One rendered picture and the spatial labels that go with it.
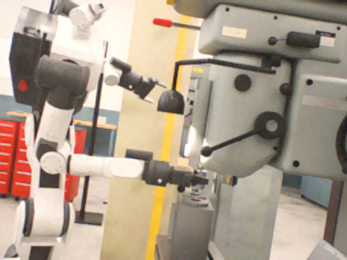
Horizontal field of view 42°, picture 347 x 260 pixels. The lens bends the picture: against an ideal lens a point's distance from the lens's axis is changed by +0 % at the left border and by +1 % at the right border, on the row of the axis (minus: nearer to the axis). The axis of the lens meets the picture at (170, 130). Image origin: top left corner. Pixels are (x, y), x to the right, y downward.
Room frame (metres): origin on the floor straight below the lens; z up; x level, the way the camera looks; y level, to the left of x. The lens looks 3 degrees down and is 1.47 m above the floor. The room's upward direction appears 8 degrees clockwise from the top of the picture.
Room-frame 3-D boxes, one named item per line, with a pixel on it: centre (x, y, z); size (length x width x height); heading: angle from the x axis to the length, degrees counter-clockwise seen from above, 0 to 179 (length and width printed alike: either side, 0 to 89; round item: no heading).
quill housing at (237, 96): (1.22, -0.18, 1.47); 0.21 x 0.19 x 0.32; 6
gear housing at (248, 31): (1.23, -0.22, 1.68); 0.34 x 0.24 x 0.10; 96
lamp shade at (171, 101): (1.17, 0.01, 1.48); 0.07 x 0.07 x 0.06
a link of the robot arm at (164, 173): (1.52, -0.03, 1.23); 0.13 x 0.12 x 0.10; 3
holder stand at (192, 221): (1.58, -0.12, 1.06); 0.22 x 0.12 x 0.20; 0
